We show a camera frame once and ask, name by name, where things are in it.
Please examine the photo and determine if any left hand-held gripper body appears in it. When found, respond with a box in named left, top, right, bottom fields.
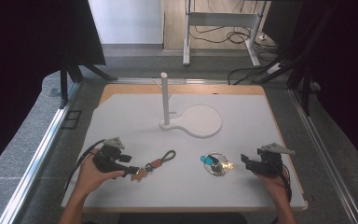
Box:
left=92, top=136, right=129, bottom=175

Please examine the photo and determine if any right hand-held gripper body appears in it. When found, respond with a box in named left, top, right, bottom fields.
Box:
left=246, top=142, right=296, bottom=178

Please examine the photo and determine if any key ring with blue tag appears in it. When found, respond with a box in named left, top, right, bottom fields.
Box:
left=200, top=151, right=235, bottom=177

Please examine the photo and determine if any white key stand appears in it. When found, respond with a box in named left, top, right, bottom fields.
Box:
left=152, top=72, right=223, bottom=139

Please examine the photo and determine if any person's right hand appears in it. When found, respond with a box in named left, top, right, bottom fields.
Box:
left=255, top=166, right=293, bottom=203

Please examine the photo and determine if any person's left hand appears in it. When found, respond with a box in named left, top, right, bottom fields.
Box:
left=74, top=148, right=126, bottom=199

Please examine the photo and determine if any black metal stand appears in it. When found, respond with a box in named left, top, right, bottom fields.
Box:
left=251, top=49, right=321, bottom=117
left=59, top=60, right=119, bottom=110

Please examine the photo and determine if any white power strip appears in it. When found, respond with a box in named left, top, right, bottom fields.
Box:
left=266, top=63, right=283, bottom=75

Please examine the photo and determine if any black curtain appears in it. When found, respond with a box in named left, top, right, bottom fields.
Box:
left=262, top=0, right=358, bottom=175
left=0, top=0, right=107, bottom=180

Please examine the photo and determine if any left hand-held gripper cable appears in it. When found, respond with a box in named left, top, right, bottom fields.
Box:
left=63, top=139, right=106, bottom=194

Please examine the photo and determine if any hand-held gripper cable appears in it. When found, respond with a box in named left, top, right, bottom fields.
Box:
left=63, top=139, right=106, bottom=194
left=280, top=163, right=294, bottom=203

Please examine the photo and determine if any right hand-held gripper cable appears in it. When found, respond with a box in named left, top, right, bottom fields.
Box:
left=280, top=163, right=294, bottom=203

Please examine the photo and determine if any aluminium rail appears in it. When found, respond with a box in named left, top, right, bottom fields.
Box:
left=0, top=82, right=82, bottom=224
left=287, top=88, right=358, bottom=224

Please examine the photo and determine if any black floor cable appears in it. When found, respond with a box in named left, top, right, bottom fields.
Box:
left=227, top=63, right=278, bottom=86

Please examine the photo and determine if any bundle of black floor cables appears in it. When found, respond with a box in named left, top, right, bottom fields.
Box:
left=189, top=24, right=279, bottom=62

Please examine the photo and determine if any white desk frame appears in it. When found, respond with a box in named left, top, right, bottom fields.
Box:
left=182, top=0, right=269, bottom=68

